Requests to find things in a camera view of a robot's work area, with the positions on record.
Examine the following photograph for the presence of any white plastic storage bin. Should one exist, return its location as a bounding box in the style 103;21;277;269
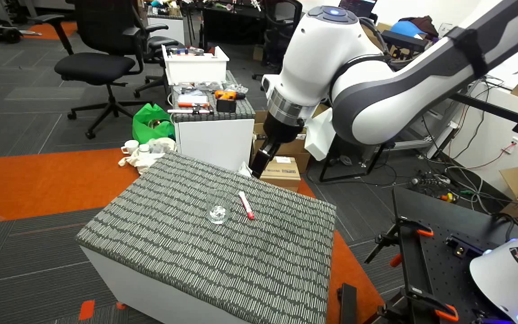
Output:
160;44;232;89

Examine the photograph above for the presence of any dark laptop screen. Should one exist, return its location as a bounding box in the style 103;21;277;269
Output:
338;0;380;19

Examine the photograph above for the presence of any black clamp with orange handle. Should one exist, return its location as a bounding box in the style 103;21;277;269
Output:
364;217;437;271
383;287;462;324

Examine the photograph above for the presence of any black post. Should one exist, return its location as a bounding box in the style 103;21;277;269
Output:
337;283;360;324

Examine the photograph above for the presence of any orange and black tool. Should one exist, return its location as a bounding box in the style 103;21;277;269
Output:
212;89;241;114

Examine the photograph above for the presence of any black mounting bar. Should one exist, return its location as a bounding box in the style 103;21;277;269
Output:
448;91;518;148

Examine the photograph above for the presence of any large grey carpet mat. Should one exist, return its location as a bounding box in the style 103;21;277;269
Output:
76;152;338;324

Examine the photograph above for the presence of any green bag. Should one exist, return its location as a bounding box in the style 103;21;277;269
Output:
132;103;178;147

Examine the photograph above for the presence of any black robot table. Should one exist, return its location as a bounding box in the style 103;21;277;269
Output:
391;186;516;324

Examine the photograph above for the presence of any black mesh office chair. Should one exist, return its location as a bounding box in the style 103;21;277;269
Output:
250;0;304;93

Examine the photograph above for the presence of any small closed cardboard box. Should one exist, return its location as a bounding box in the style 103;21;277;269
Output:
257;154;304;193

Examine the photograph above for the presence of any small clear glass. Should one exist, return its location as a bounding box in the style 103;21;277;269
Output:
205;204;230;228

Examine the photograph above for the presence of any small grey carpet mat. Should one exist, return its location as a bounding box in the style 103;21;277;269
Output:
167;71;259;125

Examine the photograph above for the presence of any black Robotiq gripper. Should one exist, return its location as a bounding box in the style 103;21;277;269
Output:
248;114;302;181

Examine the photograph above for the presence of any small white cabinet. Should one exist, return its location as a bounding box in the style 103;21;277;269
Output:
171;114;257;177

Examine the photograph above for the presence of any white marker with red cap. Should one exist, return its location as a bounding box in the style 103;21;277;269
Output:
236;190;257;224

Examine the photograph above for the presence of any tangle of floor cables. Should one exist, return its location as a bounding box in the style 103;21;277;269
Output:
412;165;502;213

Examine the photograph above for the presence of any white cloth pile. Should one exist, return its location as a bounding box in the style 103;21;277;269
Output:
117;136;178;177

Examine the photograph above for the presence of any white plastic packet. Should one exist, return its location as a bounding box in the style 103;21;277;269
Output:
173;85;216;112

